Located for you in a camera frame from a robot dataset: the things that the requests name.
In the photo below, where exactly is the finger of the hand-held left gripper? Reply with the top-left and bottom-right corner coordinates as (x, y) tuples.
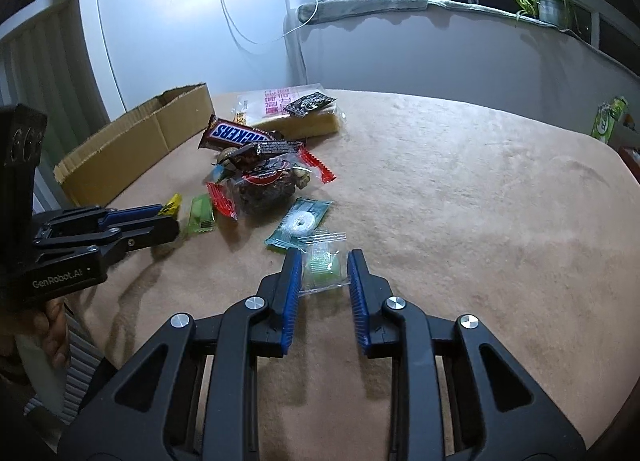
(42, 204), (166, 237)
(35, 217), (180, 267)

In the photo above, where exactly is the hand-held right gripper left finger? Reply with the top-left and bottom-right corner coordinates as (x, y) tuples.
(57, 248), (303, 461)

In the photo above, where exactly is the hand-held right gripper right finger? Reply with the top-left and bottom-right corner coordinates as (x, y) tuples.
(347, 249), (586, 461)

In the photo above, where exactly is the clear packet with green candy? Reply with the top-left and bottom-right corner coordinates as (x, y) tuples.
(298, 230), (351, 296)

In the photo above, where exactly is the small green candy packet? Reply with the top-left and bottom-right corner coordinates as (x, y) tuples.
(186, 193), (217, 233)

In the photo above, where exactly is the cardboard box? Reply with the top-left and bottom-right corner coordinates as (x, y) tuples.
(53, 82), (216, 206)

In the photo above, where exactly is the clear red-edged snack packet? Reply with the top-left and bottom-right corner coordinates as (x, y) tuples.
(206, 146), (336, 220)

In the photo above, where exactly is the round candy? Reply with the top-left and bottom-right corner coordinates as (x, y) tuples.
(210, 146), (261, 184)

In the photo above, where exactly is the brown chocolate bar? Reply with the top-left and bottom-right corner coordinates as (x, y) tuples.
(250, 138), (307, 156)
(197, 115), (282, 152)

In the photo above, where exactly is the packaged sliced bread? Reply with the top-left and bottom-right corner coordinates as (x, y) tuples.
(232, 87), (346, 138)

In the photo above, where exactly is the person's left hand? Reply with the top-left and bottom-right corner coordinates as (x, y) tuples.
(40, 298), (71, 367)

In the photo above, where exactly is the teal snack packet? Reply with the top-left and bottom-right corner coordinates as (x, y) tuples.
(264, 197), (334, 253)

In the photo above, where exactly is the grey striped cloth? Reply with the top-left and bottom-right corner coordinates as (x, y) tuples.
(62, 303), (103, 394)

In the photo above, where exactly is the small black snack packet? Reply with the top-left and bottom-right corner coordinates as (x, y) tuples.
(284, 92), (337, 118)

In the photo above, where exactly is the white cabinet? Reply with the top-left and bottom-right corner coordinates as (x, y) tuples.
(77, 0), (293, 124)

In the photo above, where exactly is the grey windowsill cloth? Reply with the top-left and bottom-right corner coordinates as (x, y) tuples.
(297, 0), (640, 59)

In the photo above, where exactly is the green carton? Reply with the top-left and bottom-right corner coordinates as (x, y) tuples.
(590, 96), (630, 142)

